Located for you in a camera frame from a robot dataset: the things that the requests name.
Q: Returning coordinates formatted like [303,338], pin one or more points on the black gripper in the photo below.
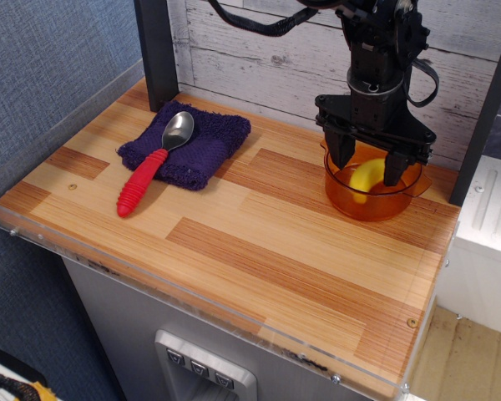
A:
[378,117]

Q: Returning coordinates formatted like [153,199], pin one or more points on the yellow toy banana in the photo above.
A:
[365,177]

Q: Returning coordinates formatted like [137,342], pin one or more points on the orange transparent plastic bowl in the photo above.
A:
[383,202]

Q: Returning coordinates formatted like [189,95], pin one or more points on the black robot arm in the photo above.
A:
[384,39]

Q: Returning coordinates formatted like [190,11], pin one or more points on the white ribbed appliance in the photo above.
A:
[479,221]

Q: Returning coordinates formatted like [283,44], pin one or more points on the purple folded cloth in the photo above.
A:
[215,139]

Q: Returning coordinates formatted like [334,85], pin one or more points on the grey cabinet with button panel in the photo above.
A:
[161,350]

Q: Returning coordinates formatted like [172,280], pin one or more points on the dark right vertical post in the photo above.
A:
[478,140]

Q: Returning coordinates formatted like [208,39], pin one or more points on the dark vertical post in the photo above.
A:
[155,36]
[478,140]

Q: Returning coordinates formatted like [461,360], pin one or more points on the red handled metal spoon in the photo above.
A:
[177,133]

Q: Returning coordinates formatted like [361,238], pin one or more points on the dark left vertical post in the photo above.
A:
[155,36]

